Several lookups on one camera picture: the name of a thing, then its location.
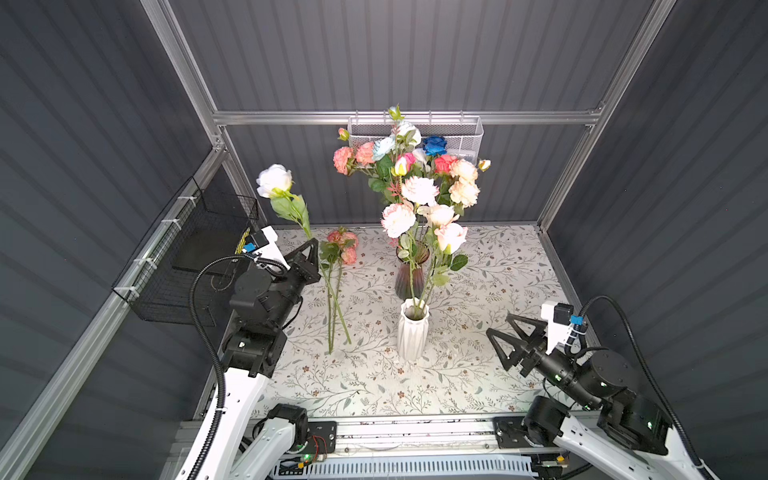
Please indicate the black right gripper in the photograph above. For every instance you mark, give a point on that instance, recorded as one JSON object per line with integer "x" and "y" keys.
{"x": 520, "y": 346}

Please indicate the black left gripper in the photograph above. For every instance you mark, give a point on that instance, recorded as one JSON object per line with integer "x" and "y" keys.
{"x": 305, "y": 268}

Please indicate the bunch of artificial flowers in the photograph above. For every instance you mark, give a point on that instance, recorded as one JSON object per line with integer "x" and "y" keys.
{"x": 338, "y": 250}

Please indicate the large white peony spray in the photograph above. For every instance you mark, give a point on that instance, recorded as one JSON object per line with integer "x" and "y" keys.
{"x": 401, "y": 221}

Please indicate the pink glass vase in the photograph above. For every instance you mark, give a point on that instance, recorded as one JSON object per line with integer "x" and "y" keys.
{"x": 410, "y": 282}

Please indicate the pink carnation stem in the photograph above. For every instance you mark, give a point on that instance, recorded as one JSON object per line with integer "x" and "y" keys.
{"x": 352, "y": 159}

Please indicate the white ribbed ceramic vase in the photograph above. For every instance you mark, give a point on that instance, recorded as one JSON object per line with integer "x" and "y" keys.
{"x": 412, "y": 329}

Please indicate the pale pink lily stem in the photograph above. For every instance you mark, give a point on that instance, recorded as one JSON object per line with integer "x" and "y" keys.
{"x": 444, "y": 237}

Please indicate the hot pink rose stem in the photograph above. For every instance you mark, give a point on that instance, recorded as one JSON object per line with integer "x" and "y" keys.
{"x": 404, "y": 164}

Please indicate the blue artificial rose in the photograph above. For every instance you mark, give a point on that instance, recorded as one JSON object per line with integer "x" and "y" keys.
{"x": 434, "y": 146}

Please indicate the cream pink rose spray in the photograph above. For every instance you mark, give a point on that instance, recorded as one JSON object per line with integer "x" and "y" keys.
{"x": 460, "y": 169}

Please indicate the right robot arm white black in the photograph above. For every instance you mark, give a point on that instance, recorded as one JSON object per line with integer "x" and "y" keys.
{"x": 633, "y": 437}

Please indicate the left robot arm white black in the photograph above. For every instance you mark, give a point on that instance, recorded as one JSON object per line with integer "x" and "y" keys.
{"x": 266, "y": 295}

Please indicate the floral patterned table mat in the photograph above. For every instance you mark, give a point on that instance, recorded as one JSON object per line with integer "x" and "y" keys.
{"x": 355, "y": 369}

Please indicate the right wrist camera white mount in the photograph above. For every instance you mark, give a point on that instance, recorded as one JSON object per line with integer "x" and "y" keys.
{"x": 564, "y": 327}

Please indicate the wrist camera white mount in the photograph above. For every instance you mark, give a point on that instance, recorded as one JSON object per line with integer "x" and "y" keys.
{"x": 564, "y": 327}
{"x": 262, "y": 243}

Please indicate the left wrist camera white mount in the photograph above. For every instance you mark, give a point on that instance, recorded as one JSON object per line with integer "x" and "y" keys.
{"x": 262, "y": 243}

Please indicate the black wire basket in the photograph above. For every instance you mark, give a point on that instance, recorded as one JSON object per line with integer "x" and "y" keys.
{"x": 210, "y": 224}

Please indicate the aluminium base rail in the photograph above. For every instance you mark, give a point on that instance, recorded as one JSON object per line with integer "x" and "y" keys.
{"x": 390, "y": 435}

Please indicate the white wire mesh basket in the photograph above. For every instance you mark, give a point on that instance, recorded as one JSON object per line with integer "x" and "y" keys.
{"x": 463, "y": 133}

